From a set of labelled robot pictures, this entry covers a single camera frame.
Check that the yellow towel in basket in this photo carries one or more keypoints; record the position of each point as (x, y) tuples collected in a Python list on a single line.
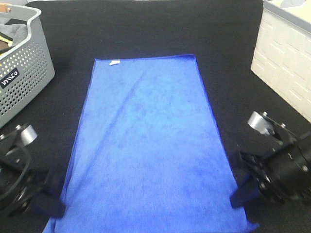
[(8, 41)]

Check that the grey towel in basket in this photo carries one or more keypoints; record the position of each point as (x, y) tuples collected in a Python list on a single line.
[(18, 32)]

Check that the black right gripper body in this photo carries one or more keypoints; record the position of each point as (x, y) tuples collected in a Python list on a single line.
[(282, 174)]

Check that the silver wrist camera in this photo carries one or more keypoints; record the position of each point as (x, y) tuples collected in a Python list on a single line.
[(26, 133), (260, 123)]

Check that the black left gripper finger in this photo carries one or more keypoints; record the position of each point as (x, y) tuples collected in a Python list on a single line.
[(47, 205)]

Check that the white plastic storage bin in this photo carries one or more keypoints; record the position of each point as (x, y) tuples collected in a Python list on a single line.
[(282, 54)]

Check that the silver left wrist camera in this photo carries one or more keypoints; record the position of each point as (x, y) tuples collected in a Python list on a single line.
[(26, 133)]

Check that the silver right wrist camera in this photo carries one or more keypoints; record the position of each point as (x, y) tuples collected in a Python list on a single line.
[(260, 123)]

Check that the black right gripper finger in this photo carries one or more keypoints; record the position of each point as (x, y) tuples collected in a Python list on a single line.
[(246, 193)]

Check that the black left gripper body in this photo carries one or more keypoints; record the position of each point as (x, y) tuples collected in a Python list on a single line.
[(19, 181)]

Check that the brown towel in basket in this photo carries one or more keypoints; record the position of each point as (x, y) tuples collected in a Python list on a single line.
[(4, 47)]

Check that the grey perforated laundry basket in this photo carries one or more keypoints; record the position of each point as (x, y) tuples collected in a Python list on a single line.
[(26, 68)]

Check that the blue microfiber towel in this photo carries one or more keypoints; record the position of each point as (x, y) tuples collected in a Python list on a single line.
[(147, 156)]

